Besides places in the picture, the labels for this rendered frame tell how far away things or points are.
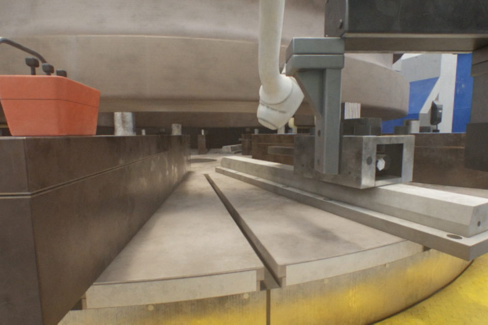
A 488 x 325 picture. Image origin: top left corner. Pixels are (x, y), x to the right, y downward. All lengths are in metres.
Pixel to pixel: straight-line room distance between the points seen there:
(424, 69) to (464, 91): 1.74
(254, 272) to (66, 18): 1.41
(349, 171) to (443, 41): 0.95
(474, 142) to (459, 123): 5.28
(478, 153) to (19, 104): 0.74
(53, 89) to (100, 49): 0.68
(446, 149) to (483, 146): 2.02
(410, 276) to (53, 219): 1.18
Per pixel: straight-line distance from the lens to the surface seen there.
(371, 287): 1.11
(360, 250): 0.96
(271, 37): 0.70
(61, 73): 0.84
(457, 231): 1.09
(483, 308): 1.48
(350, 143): 1.17
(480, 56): 0.30
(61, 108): 0.68
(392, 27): 0.23
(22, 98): 0.71
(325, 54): 0.21
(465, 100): 5.57
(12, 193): 0.60
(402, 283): 1.24
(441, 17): 0.25
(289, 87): 0.78
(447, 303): 1.44
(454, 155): 2.30
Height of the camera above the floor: 0.69
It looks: 6 degrees down
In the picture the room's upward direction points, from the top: straight up
